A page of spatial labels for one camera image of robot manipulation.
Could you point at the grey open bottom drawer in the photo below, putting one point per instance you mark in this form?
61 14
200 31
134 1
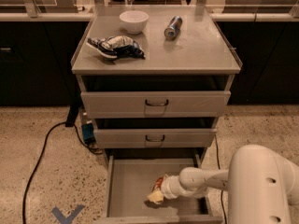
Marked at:
130 181

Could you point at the grey top drawer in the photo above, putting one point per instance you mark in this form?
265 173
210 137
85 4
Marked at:
131 104

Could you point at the blue silver energy drink can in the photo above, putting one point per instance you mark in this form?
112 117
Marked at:
173 28

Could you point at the grey middle drawer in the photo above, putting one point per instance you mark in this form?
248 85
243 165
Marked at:
135 138

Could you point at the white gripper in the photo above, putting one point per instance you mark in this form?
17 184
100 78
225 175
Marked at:
167 188

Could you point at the black drawer handle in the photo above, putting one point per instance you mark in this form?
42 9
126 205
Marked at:
149 103
159 138

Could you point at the black top drawer handle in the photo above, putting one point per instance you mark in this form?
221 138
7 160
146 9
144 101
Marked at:
149 103

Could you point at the black middle drawer handle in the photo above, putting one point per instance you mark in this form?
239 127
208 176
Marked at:
159 138

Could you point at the white ceramic bowl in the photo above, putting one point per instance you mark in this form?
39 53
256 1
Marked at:
133 21

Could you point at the blue power adapter box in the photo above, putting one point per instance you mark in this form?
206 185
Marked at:
87 133

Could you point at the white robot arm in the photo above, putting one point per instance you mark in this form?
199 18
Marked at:
261 186

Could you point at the grey metal drawer cabinet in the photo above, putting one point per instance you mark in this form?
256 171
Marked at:
198 59

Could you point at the blue white chip bag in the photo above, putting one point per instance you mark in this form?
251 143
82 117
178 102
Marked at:
116 47

